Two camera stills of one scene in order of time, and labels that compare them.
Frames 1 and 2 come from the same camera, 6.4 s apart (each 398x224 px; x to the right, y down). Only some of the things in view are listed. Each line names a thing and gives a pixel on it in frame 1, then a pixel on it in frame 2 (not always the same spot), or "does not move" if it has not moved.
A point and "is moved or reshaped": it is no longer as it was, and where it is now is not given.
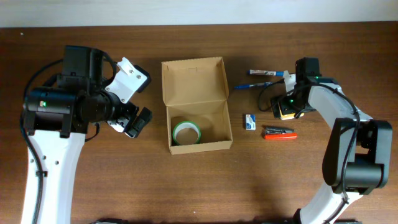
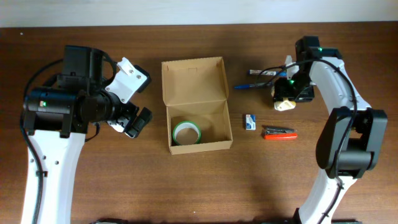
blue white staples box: [250, 122] does not move
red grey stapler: [273, 133] does not move
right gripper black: [280, 106] → [286, 92]
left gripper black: [125, 111] does not move
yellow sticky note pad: [288, 116] is moved or reshaped
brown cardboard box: [196, 90] does not move
